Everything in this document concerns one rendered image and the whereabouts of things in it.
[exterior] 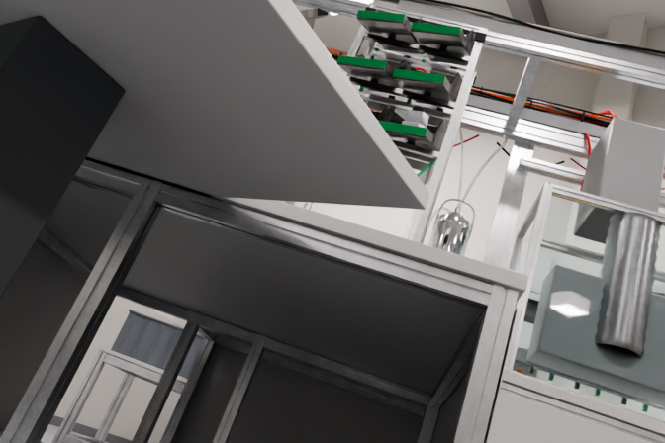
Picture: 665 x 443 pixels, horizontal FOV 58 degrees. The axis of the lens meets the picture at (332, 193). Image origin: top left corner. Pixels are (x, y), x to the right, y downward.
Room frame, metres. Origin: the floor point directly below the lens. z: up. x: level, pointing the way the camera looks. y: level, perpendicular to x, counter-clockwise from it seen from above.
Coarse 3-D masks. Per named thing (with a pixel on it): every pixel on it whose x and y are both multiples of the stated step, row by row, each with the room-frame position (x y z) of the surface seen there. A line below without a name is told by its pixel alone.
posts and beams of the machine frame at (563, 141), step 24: (312, 0) 1.96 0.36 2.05; (336, 0) 1.94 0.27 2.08; (504, 48) 1.81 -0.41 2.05; (528, 48) 1.77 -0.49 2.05; (552, 48) 1.75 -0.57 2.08; (528, 72) 1.89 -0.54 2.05; (600, 72) 1.74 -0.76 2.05; (624, 72) 1.70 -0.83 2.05; (648, 72) 1.68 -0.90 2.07; (384, 96) 2.38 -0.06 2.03; (480, 120) 2.28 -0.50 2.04; (504, 120) 2.27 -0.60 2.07; (552, 144) 2.21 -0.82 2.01; (576, 144) 2.19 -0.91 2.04; (528, 168) 2.24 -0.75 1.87; (552, 168) 2.21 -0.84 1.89
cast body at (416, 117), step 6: (414, 108) 1.23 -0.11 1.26; (420, 108) 1.23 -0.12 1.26; (408, 114) 1.24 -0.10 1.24; (414, 114) 1.23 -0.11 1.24; (420, 114) 1.22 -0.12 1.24; (426, 114) 1.23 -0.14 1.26; (408, 120) 1.24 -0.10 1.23; (414, 120) 1.24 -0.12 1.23; (420, 120) 1.23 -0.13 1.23; (426, 120) 1.25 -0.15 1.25; (420, 126) 1.23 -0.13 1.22; (426, 126) 1.26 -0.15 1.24
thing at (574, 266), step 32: (576, 224) 1.77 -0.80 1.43; (608, 224) 1.75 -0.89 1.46; (544, 256) 1.79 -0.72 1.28; (576, 256) 1.77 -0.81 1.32; (608, 256) 1.75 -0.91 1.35; (544, 288) 1.78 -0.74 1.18; (576, 288) 1.76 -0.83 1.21; (608, 288) 1.74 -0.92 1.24; (544, 320) 1.78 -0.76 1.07; (576, 320) 1.76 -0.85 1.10; (544, 352) 1.78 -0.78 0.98; (576, 352) 1.76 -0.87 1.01; (608, 352) 1.74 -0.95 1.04; (576, 384) 1.75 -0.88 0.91; (608, 384) 1.73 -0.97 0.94; (640, 384) 1.71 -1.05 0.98
